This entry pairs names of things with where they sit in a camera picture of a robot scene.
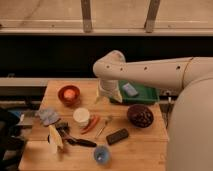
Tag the green plastic tray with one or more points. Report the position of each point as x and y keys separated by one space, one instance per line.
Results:
x=145 y=95

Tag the black handled brush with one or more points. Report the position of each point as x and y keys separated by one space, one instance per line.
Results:
x=64 y=131

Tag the orange ball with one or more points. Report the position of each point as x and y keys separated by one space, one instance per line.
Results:
x=69 y=94

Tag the black eraser block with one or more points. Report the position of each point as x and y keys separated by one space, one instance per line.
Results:
x=117 y=136

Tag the red chili pepper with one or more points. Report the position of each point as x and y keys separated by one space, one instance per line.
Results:
x=95 y=119

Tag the black chair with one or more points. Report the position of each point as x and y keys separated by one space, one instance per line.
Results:
x=7 y=141

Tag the blue grey cloth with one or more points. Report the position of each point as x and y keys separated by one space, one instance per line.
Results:
x=48 y=116

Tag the blue small cup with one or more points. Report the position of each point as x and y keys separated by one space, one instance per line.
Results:
x=101 y=155

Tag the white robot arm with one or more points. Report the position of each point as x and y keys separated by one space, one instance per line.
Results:
x=190 y=130

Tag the dark brown bowl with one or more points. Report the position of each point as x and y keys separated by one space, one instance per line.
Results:
x=140 y=115

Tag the red bowl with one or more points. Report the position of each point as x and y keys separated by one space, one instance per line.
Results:
x=67 y=102

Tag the metal spoon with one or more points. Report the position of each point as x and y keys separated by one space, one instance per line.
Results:
x=107 y=120

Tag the white cup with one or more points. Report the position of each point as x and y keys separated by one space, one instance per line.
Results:
x=81 y=116

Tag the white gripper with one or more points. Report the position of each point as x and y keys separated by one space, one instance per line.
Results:
x=108 y=88

